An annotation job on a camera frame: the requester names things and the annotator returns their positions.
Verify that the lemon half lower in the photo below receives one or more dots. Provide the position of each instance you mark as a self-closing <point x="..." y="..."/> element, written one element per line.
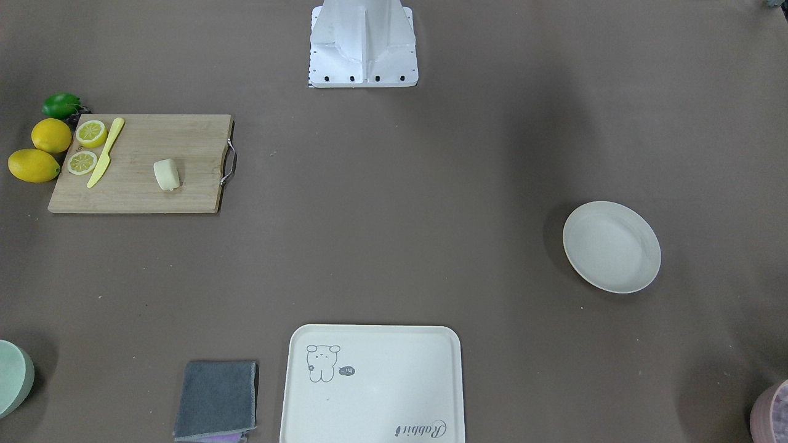
<point x="82" y="162"/>

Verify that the lemon half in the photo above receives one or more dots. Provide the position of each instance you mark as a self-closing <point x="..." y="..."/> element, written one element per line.
<point x="82" y="162"/>
<point x="91" y="134"/>

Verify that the cream round plate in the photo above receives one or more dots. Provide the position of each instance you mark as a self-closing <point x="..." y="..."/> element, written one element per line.
<point x="611" y="247"/>

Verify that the green lime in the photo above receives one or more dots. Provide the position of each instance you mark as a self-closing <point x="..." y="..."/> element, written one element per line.
<point x="61" y="105"/>

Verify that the yellow plastic knife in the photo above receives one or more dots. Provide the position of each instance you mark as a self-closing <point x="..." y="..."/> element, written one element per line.
<point x="103" y="161"/>

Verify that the pink bowl with ice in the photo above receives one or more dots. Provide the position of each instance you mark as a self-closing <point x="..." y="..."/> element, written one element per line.
<point x="768" y="417"/>

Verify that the whole yellow lemon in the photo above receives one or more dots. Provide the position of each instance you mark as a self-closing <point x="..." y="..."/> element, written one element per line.
<point x="32" y="165"/>
<point x="51" y="135"/>

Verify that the whole yellow lemon lower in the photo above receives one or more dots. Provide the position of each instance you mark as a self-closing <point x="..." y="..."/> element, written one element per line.
<point x="32" y="165"/>

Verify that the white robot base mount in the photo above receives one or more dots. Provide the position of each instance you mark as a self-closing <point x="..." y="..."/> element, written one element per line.
<point x="357" y="44"/>

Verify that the grey folded cloth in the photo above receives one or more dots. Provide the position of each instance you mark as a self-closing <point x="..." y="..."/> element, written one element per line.
<point x="217" y="401"/>

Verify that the cream rectangular tray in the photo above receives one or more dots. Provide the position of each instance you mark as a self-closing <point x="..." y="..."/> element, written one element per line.
<point x="373" y="383"/>

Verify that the mint green bowl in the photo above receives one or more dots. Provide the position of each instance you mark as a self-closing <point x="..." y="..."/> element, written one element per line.
<point x="17" y="377"/>

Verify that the whole yellow lemon upper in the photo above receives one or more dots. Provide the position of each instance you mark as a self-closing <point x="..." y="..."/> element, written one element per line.
<point x="51" y="135"/>

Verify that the lemon half upper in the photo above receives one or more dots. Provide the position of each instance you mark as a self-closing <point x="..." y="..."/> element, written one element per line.
<point x="91" y="134"/>

